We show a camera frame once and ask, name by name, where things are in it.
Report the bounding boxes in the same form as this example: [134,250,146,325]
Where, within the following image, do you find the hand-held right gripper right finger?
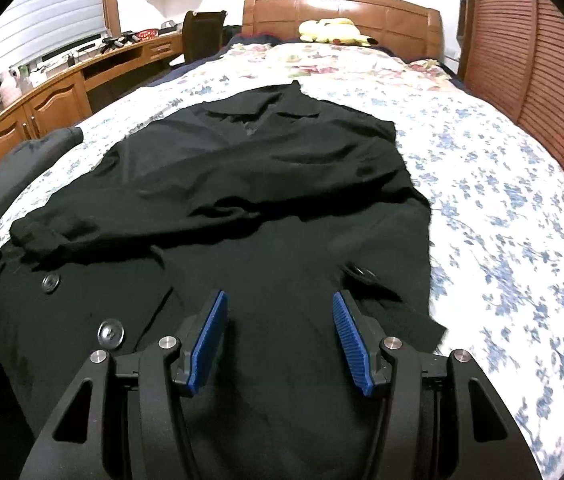
[331,290,530,480]

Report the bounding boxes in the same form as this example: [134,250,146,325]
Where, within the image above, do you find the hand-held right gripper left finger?
[19,289,227,480]

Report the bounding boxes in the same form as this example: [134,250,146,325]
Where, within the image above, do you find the black double-breasted coat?
[0,80,449,480]

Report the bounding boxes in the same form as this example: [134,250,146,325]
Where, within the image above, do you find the dark grey padded cloth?
[0,127,85,235]

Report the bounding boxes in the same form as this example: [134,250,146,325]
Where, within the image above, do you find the wooden desk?
[0,30,189,197]

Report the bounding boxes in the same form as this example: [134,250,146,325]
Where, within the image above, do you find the pink kettle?
[0,68,26,109]

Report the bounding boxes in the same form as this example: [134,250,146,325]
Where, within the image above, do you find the blue floral bedsheet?
[0,66,564,480]

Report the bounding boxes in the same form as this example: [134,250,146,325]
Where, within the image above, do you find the grey window blind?
[0,0,108,108]

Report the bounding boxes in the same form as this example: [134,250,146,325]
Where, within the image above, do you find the black tools on desk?
[100,32,138,54]

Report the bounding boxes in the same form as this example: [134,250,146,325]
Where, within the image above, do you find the rose floral blanket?
[222,42,463,95]

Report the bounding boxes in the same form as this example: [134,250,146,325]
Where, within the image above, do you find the black office chair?
[183,10,229,64]

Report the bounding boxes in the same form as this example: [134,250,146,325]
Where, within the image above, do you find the yellow plush toy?
[298,17,380,48]

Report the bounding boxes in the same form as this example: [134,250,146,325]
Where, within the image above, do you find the wooden headboard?
[242,0,444,62]

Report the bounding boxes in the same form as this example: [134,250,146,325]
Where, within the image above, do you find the wooden louvred wardrobe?
[456,0,564,203]

